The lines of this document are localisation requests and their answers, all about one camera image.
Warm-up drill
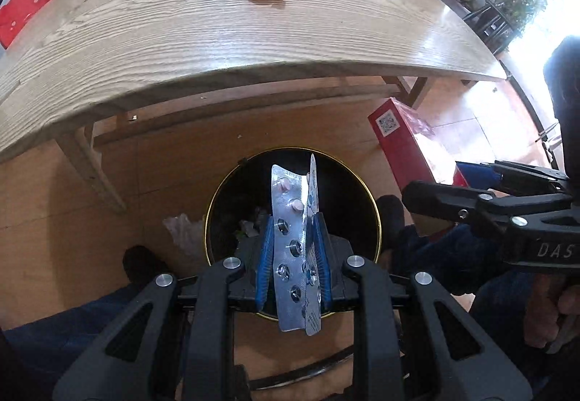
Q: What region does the red pig-shaped stool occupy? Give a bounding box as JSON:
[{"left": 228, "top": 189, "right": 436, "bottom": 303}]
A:
[{"left": 0, "top": 0, "right": 59, "bottom": 49}]

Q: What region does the person's right leg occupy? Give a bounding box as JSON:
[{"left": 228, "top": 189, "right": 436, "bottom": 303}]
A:
[{"left": 376, "top": 195, "right": 563, "bottom": 388}]

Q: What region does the black chair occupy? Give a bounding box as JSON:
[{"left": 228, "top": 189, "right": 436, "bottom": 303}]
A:
[{"left": 467, "top": 0, "right": 514, "bottom": 56}]

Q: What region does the person's leg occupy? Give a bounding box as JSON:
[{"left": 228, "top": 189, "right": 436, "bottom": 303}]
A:
[
  {"left": 0, "top": 246, "right": 175, "bottom": 401},
  {"left": 376, "top": 195, "right": 563, "bottom": 388}
]

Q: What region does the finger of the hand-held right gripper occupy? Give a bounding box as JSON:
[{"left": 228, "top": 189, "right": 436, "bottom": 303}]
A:
[
  {"left": 402, "top": 180, "right": 514, "bottom": 239},
  {"left": 455, "top": 160, "right": 570, "bottom": 192}
]

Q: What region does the silver blister pack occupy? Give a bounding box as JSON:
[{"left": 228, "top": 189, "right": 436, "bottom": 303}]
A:
[{"left": 270, "top": 153, "right": 323, "bottom": 336}]

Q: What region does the green potted plant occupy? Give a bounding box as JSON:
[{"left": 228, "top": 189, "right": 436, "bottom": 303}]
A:
[{"left": 492, "top": 0, "right": 558, "bottom": 33}]

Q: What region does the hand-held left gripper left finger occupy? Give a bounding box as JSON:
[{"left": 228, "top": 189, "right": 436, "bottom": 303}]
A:
[{"left": 52, "top": 215, "right": 276, "bottom": 401}]

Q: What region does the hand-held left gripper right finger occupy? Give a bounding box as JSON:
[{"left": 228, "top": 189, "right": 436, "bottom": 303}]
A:
[{"left": 312, "top": 213, "right": 533, "bottom": 401}]

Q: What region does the person's right hand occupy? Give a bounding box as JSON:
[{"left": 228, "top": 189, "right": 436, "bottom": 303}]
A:
[{"left": 523, "top": 273, "right": 580, "bottom": 352}]

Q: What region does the wooden table rail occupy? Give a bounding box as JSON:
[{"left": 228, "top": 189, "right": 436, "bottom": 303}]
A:
[{"left": 93, "top": 84, "right": 402, "bottom": 146}]

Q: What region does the person's left leg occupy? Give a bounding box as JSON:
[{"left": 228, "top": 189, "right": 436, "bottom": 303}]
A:
[{"left": 0, "top": 246, "right": 175, "bottom": 401}]

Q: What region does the wooden table leg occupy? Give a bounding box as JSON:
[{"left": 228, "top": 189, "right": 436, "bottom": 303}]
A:
[
  {"left": 383, "top": 76, "right": 431, "bottom": 109},
  {"left": 54, "top": 122, "right": 128, "bottom": 214}
]

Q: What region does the long red box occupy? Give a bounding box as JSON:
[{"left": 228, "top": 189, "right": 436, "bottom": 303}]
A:
[{"left": 367, "top": 97, "right": 467, "bottom": 202}]

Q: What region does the black trash can gold rim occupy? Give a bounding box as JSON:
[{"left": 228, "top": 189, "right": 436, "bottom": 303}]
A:
[{"left": 204, "top": 147, "right": 382, "bottom": 388}]

